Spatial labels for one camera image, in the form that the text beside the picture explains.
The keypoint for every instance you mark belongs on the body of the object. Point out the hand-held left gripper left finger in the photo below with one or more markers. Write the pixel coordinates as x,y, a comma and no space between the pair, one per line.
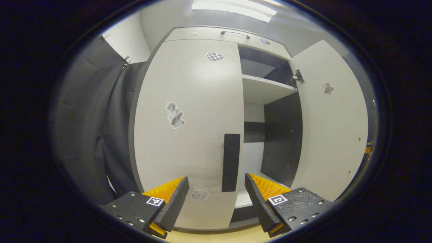
175,206

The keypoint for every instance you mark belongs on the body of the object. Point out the grey double-door shoe cabinet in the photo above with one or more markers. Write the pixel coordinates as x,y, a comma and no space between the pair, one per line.
281,135

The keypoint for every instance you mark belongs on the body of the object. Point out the grey cabinet drawer front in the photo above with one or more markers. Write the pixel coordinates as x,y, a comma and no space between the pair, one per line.
209,35

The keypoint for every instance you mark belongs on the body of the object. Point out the large ceiling light panel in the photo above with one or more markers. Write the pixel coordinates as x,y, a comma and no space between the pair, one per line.
233,9

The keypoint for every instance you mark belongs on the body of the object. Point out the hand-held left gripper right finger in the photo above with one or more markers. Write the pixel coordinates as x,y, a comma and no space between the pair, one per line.
260,206

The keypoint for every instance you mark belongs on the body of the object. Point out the black backdrop cloth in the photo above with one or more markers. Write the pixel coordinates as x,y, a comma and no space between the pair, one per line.
84,118

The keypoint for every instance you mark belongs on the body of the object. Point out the grey shoe cabinet door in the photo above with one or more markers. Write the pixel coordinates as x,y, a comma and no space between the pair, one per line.
330,135
189,101

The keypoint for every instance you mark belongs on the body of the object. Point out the white cabinet shelf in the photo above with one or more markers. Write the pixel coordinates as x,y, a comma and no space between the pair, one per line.
263,89

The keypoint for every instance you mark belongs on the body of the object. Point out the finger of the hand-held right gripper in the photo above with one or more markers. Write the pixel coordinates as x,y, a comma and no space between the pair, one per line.
368,149

